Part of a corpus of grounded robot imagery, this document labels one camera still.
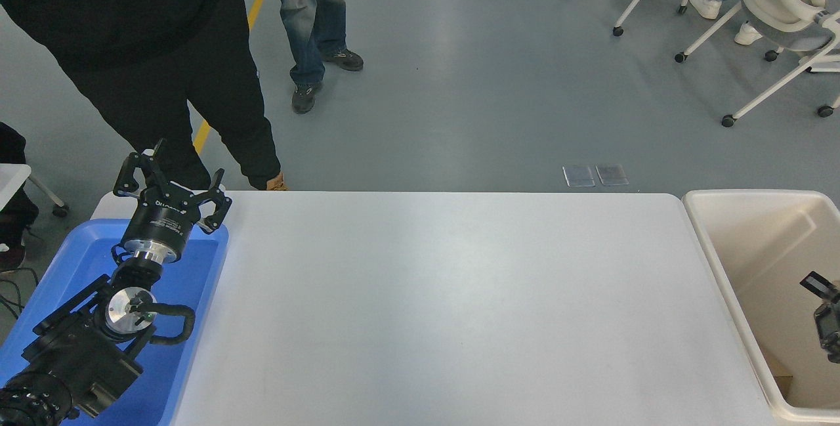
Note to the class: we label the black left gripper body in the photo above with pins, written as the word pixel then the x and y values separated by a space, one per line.
pixel 164 219

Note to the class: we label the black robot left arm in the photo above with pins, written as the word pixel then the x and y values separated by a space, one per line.
pixel 72 354

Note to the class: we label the blue plastic tray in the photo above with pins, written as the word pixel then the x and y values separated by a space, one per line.
pixel 197 281

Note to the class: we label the large pale bin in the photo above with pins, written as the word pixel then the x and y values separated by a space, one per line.
pixel 768 262

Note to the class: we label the clear floor plate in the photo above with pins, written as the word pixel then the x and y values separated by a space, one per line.
pixel 579 176
pixel 611 174

